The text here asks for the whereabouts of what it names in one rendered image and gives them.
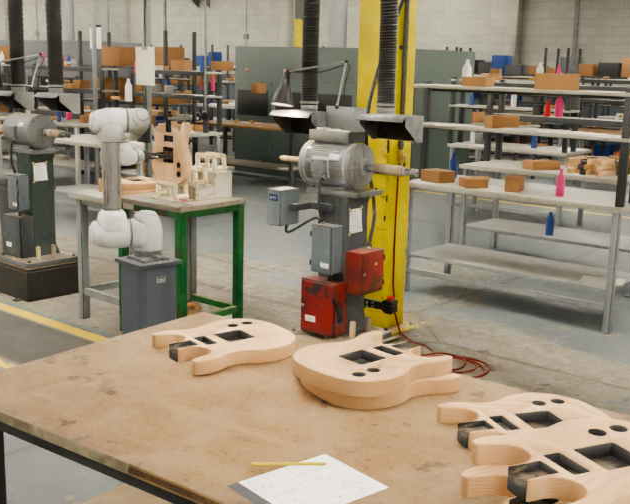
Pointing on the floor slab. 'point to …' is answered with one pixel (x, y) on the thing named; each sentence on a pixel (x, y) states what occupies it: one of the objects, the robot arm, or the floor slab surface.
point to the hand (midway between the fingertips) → (167, 154)
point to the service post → (145, 63)
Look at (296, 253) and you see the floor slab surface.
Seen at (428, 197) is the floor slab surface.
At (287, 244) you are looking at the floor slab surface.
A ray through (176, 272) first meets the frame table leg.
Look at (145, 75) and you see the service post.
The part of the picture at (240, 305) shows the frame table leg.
